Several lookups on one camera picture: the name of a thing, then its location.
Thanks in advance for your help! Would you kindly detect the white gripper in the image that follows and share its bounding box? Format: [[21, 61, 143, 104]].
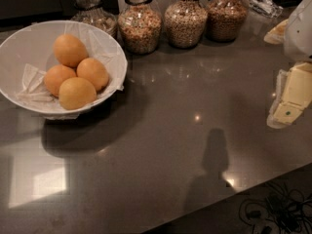
[[264, 0, 312, 129]]

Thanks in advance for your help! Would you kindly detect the orange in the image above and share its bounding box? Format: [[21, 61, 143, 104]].
[[53, 34, 89, 67], [76, 58, 109, 92], [58, 77, 97, 110], [44, 64, 76, 97]]

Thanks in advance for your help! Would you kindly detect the white bowl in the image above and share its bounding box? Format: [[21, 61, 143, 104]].
[[0, 19, 129, 116]]

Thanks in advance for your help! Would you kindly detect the clear plastic bag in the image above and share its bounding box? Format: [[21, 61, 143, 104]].
[[247, 0, 283, 18]]

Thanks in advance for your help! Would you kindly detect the glass jar with brown cereal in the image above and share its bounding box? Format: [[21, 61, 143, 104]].
[[206, 0, 249, 42]]

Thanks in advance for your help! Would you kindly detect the glass jar with round grains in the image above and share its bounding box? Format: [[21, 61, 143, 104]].
[[164, 0, 208, 49]]

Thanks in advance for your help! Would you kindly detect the glass jar with mixed cereal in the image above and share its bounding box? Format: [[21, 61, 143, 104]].
[[118, 0, 162, 55]]

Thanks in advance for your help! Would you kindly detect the white paper liner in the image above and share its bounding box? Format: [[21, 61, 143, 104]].
[[15, 21, 129, 121]]

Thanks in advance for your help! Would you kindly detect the glass jar with pale cubes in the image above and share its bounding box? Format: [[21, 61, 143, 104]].
[[72, 0, 117, 38]]

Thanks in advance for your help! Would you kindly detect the black cable bundle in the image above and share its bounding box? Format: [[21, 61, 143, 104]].
[[238, 178, 312, 234]]

